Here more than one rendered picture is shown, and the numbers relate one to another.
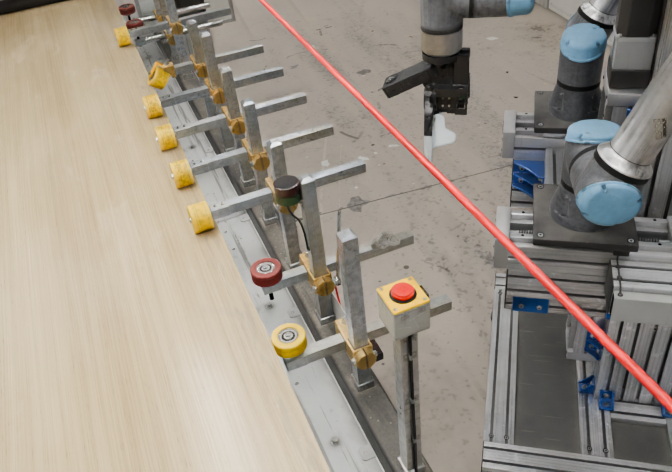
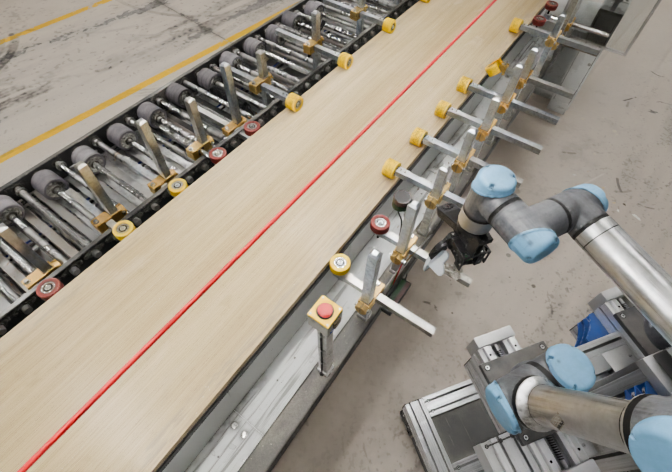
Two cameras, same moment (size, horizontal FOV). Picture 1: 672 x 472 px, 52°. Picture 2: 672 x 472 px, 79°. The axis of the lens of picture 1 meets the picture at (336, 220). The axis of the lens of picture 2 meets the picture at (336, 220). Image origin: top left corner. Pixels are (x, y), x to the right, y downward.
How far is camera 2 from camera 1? 79 cm
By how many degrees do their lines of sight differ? 39
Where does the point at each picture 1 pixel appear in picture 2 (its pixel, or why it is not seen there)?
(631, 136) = (541, 400)
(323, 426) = not seen: hidden behind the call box
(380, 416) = (347, 335)
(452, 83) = (465, 246)
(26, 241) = (330, 110)
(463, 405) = (456, 373)
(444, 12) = (473, 206)
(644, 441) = not seen: outside the picture
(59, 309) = (298, 155)
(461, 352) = not seen: hidden behind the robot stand
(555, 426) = (462, 438)
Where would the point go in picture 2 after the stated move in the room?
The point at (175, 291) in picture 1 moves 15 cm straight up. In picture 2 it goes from (338, 192) to (339, 168)
